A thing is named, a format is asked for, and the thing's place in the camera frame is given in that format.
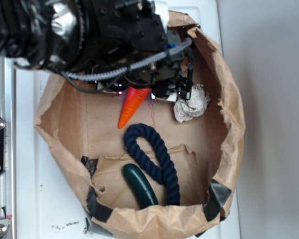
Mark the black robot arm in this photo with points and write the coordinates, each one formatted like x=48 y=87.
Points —
x=49 y=35

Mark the brown paper bag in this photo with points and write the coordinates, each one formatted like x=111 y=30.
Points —
x=84 y=140

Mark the crumpled white paper ball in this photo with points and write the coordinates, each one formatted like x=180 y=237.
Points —
x=186 y=110

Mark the dark green toy cucumber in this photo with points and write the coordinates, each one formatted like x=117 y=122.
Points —
x=140 y=186

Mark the orange toy carrot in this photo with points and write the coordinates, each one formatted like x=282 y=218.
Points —
x=133 y=101

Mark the aluminium frame rail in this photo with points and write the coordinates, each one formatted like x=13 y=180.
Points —
x=7 y=178

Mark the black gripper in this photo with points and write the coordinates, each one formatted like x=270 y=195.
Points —
x=128 y=44

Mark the white plastic tray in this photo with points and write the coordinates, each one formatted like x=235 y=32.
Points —
x=46 y=207

